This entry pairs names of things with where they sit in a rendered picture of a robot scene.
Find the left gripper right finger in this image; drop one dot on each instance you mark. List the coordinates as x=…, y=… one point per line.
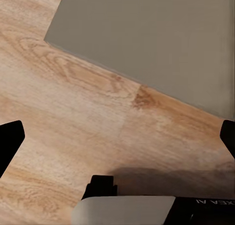
x=227, y=135

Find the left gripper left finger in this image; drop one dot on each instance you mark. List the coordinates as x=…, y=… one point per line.
x=11, y=137

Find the coffee table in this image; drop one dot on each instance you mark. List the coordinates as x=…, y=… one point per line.
x=182, y=48

